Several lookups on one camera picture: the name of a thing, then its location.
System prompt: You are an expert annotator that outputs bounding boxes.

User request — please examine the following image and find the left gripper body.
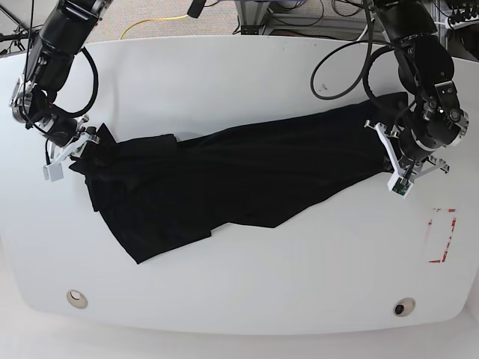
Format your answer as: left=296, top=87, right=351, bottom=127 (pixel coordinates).
left=364, top=120, right=449, bottom=185

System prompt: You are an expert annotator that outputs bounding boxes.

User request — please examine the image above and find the yellow cable on floor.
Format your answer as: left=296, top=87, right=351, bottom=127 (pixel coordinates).
left=119, top=13, right=188, bottom=40

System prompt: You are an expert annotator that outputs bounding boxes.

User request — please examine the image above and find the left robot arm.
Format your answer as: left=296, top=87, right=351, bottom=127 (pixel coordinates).
left=315, top=1, right=469, bottom=194

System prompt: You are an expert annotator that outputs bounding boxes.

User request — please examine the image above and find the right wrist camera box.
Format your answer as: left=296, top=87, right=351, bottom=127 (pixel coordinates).
left=43, top=164, right=64, bottom=182

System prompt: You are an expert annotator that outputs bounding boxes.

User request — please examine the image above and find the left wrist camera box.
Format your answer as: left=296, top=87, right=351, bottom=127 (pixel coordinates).
left=387, top=174, right=413, bottom=198

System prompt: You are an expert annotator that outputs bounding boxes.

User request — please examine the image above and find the table grommet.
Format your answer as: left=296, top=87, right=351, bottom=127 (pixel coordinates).
left=393, top=298, right=415, bottom=317
left=66, top=289, right=88, bottom=310

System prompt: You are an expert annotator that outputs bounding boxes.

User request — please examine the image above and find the aluminium table leg frame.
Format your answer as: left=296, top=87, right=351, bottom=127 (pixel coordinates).
left=234, top=1, right=274, bottom=35

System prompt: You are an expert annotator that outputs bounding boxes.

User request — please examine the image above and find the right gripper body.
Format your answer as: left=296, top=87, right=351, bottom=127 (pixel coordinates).
left=44, top=125, right=100, bottom=167

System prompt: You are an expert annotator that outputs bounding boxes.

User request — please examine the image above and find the left table grommet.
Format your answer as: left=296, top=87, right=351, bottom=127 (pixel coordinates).
left=66, top=289, right=88, bottom=310

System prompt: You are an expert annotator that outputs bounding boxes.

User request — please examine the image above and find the right table grommet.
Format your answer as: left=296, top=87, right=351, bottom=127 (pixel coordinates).
left=393, top=298, right=415, bottom=317

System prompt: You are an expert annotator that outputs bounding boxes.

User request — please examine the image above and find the white power strip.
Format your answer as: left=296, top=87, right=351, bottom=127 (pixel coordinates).
left=445, top=11, right=478, bottom=30

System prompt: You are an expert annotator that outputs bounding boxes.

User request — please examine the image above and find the red tape rectangle marking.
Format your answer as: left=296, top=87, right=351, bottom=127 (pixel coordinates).
left=424, top=208, right=458, bottom=264

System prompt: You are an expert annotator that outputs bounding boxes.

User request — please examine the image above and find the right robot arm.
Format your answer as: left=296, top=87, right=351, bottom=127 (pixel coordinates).
left=10, top=1, right=111, bottom=166

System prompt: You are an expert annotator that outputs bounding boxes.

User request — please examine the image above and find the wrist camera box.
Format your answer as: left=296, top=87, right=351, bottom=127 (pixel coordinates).
left=387, top=174, right=413, bottom=198
left=43, top=164, right=64, bottom=182

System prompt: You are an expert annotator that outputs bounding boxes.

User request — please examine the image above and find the black T-shirt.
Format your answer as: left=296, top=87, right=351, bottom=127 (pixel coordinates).
left=70, top=101, right=394, bottom=263

